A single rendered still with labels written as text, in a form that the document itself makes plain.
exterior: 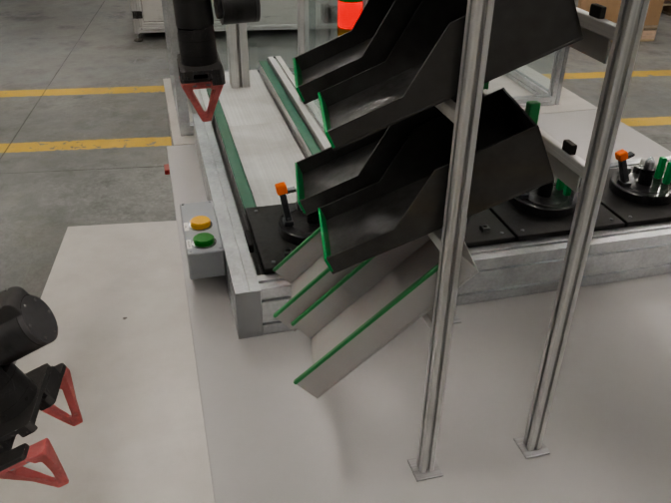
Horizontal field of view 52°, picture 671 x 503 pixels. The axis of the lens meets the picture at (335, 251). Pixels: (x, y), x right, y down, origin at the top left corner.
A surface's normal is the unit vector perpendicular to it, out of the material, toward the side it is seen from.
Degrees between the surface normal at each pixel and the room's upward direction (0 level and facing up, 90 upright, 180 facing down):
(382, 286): 45
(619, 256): 90
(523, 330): 0
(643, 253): 90
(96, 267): 0
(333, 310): 90
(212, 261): 90
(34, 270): 0
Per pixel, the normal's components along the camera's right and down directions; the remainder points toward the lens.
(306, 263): 0.08, 0.52
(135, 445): 0.01, -0.85
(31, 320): 0.89, -0.44
